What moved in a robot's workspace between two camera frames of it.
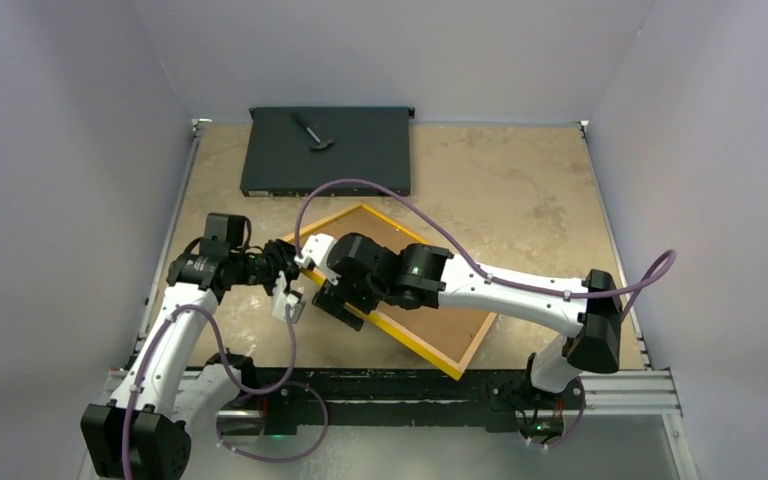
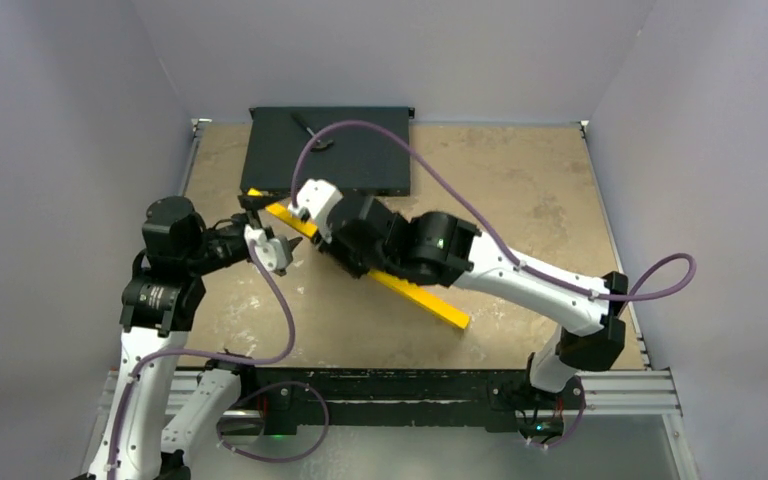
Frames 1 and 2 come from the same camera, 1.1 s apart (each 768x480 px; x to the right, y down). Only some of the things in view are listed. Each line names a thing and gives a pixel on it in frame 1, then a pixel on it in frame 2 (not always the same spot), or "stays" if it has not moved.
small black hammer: (322, 144) stays
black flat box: (368, 142) stays
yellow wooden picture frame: (320, 274) to (421, 299)
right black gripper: (335, 297) to (336, 248)
